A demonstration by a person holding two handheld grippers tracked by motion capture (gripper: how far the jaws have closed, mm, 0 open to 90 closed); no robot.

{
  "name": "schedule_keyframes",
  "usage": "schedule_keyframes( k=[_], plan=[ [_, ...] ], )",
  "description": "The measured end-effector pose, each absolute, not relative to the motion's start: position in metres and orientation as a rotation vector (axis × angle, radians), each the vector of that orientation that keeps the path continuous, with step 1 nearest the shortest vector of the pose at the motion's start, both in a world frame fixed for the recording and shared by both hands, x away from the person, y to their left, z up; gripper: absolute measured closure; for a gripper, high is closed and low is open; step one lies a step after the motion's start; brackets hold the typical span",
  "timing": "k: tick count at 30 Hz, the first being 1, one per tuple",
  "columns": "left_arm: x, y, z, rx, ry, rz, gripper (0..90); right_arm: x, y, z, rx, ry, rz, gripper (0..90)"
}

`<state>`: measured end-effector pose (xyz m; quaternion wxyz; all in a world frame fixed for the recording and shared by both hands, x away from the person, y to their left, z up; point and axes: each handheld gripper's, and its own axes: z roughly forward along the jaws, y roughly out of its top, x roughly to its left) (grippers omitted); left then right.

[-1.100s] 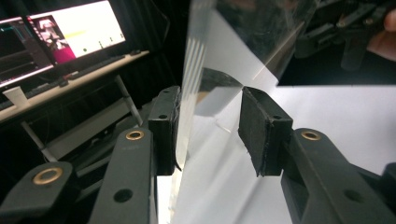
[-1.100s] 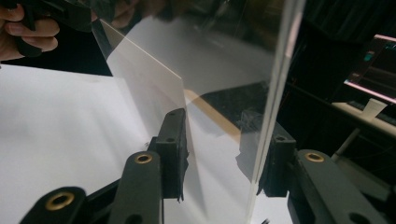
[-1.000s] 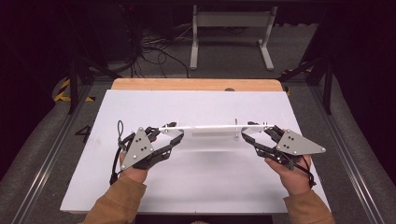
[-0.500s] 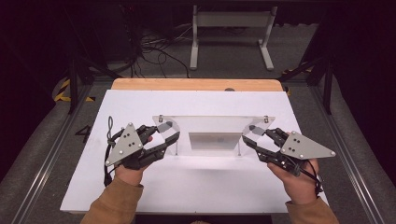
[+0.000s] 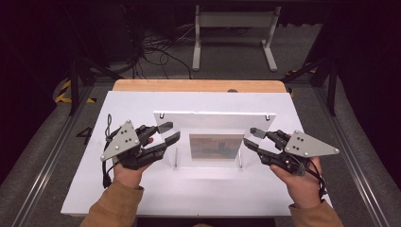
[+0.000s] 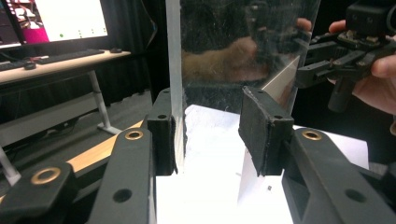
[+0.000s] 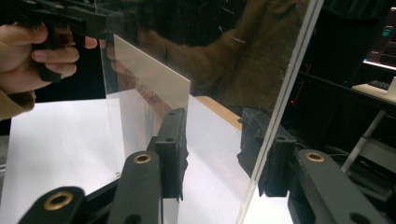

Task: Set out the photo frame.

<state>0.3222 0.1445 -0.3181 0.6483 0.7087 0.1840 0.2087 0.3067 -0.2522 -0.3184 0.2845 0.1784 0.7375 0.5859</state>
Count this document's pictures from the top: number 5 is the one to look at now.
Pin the aluminium rail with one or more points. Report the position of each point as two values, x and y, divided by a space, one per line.
47 167
356 167

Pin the white metal stand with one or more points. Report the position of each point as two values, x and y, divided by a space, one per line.
197 47

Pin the person's right hand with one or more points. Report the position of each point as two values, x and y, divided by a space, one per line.
304 189

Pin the person's left hand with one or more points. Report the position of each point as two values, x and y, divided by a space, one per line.
129 178

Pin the black metal stand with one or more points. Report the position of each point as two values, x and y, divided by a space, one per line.
74 88
331 88

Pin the wooden table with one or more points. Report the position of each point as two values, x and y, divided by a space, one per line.
189 85

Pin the white board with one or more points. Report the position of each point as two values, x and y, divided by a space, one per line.
205 192

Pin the photo card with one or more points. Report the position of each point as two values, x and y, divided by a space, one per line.
217 146

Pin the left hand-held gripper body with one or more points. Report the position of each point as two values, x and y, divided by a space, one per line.
123 143

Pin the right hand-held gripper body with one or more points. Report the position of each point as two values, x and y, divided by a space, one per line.
307 146

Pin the yellow black hazard tape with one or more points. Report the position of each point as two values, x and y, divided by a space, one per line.
299 71
63 94

